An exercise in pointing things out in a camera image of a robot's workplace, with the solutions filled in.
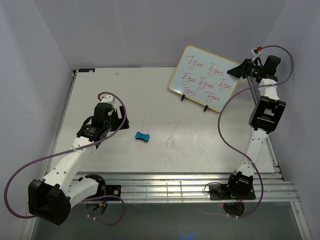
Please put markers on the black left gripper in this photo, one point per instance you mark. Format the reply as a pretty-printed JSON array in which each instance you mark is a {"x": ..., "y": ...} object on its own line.
[{"x": 122, "y": 112}]

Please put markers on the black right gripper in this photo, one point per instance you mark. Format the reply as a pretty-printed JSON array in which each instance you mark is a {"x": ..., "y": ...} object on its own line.
[{"x": 238, "y": 71}]

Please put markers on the blue bone shaped eraser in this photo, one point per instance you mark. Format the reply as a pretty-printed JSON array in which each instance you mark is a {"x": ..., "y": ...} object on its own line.
[{"x": 142, "y": 136}]

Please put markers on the yellow framed whiteboard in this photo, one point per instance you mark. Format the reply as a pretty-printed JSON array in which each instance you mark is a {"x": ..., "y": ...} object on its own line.
[{"x": 202, "y": 77}]

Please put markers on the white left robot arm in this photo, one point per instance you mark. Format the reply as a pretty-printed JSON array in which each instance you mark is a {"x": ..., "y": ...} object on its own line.
[{"x": 52, "y": 197}]

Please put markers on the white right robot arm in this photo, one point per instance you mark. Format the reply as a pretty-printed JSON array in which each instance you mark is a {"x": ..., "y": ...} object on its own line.
[{"x": 263, "y": 120}]

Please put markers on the black XDOF label left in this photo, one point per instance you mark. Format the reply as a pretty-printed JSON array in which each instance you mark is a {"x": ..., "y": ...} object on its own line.
[{"x": 86, "y": 70}]

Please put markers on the aluminium table frame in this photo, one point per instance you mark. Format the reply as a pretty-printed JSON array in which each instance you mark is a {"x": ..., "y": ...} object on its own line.
[{"x": 187, "y": 147}]

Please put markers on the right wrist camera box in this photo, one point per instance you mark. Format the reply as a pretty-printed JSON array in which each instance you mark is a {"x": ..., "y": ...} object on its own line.
[{"x": 256, "y": 51}]

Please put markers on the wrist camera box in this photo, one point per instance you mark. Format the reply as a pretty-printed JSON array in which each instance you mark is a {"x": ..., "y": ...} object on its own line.
[
  {"x": 256, "y": 51},
  {"x": 106, "y": 98}
]

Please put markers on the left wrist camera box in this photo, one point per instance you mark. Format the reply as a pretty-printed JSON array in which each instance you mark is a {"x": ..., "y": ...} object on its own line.
[{"x": 106, "y": 98}]

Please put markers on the black wire easel stand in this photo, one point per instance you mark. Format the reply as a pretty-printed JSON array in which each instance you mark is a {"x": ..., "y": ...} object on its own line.
[{"x": 205, "y": 107}]

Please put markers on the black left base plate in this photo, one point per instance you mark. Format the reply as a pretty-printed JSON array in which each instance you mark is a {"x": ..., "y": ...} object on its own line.
[{"x": 112, "y": 190}]

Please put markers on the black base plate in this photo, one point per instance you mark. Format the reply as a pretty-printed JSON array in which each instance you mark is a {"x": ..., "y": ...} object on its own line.
[
  {"x": 112, "y": 190},
  {"x": 219, "y": 192}
]

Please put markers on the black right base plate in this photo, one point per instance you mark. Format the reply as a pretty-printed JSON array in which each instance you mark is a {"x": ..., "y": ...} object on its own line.
[{"x": 219, "y": 192}]

